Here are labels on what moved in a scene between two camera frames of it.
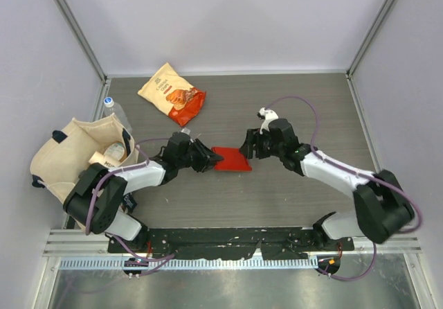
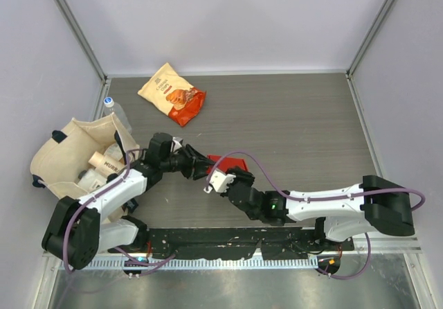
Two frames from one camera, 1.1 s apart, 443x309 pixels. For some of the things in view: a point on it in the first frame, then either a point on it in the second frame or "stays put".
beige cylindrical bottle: (97, 157) stays put
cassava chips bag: (167, 91) stays put
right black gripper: (254, 137) -> (241, 175)
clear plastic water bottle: (112, 107) stays put
